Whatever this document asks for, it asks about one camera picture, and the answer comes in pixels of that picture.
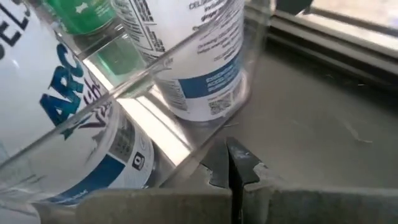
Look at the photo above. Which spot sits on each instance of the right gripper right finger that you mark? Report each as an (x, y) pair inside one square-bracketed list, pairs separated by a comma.
[(311, 208)]

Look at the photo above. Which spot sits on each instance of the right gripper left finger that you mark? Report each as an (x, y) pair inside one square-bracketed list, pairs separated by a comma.
[(155, 208)]

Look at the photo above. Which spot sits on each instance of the white Celsius can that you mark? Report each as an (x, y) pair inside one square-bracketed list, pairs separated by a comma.
[(31, 93), (202, 62)]

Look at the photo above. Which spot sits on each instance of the green Sprite can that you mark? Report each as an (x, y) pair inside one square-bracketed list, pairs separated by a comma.
[(84, 15)]

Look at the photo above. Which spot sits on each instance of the clear plastic storage bin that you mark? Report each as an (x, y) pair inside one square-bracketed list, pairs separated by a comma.
[(155, 130)]

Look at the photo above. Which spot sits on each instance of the black rig frame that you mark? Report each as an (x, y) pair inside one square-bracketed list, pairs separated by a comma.
[(326, 46)]

